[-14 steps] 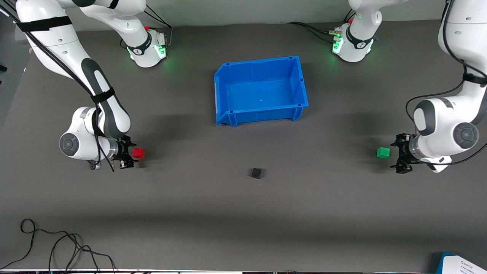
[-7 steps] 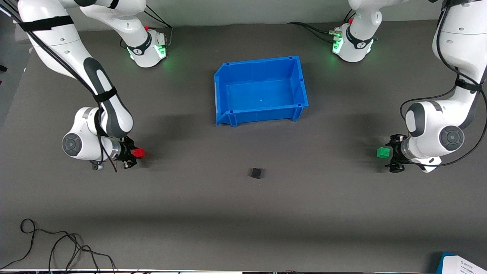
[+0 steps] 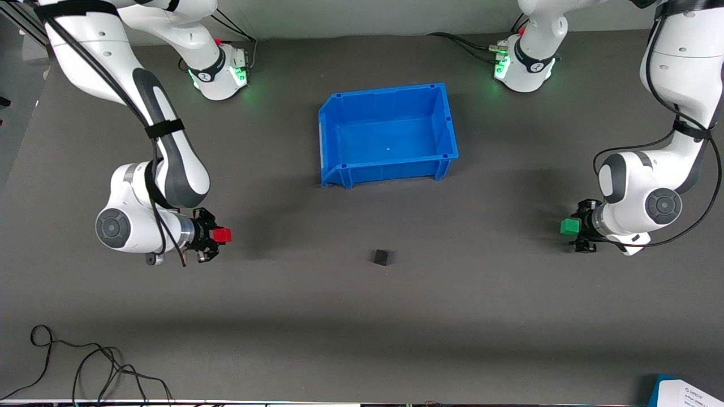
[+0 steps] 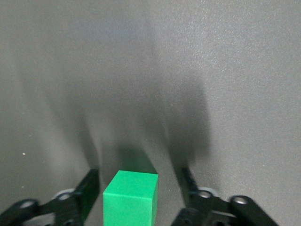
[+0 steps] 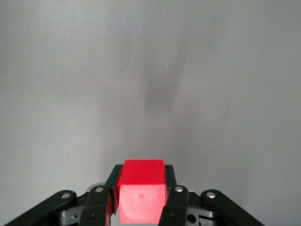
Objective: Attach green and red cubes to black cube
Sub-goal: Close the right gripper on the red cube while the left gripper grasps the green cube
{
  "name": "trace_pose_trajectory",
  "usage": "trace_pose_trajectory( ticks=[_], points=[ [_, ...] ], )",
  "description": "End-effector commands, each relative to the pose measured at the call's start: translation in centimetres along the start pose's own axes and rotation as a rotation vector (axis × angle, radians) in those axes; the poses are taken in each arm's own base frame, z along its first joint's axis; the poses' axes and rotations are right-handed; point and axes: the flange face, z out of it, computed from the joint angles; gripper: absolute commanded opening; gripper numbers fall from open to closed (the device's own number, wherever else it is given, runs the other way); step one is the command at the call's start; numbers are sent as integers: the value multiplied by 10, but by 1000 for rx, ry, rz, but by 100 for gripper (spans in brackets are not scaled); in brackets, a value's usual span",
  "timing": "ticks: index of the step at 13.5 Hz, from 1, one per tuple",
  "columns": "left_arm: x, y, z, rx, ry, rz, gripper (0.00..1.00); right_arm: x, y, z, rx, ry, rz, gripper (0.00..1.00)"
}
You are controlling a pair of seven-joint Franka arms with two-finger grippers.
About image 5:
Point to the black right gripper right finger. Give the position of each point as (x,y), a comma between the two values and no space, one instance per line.
(176,207)

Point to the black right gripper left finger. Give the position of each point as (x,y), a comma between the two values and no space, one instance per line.
(94,207)

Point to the small red cube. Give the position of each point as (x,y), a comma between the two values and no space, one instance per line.
(141,200)

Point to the dark grey table mat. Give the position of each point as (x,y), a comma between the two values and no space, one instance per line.
(70,70)

